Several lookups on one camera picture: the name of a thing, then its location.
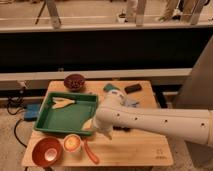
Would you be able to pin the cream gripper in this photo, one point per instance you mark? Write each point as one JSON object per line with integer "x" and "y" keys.
{"x": 87, "y": 126}

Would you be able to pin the red chili pepper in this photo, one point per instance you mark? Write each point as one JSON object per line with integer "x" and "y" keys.
{"x": 90, "y": 154}

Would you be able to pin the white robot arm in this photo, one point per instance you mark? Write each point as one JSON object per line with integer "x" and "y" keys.
{"x": 192, "y": 125}

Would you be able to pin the dark red patterned bowl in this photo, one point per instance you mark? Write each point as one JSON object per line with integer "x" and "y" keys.
{"x": 74, "y": 82}

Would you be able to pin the green plastic tray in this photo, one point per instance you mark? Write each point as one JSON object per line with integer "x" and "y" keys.
{"x": 69, "y": 119}

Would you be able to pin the small orange cup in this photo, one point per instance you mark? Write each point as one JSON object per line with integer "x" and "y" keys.
{"x": 72, "y": 143}

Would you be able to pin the black metal scoop tool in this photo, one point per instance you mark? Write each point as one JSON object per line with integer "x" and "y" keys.
{"x": 121, "y": 128}

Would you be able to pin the teal sponge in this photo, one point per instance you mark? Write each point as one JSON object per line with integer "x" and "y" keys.
{"x": 108, "y": 87}

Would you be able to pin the wooden table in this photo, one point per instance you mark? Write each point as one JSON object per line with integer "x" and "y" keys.
{"x": 134, "y": 148}

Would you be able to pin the light blue crumpled cloth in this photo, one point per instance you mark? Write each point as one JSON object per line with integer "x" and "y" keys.
{"x": 131, "y": 103}

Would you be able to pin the blue power box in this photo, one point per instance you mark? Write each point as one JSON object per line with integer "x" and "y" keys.
{"x": 31, "y": 112}

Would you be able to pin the black rectangular block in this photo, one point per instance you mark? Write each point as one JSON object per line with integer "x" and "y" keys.
{"x": 133, "y": 88}

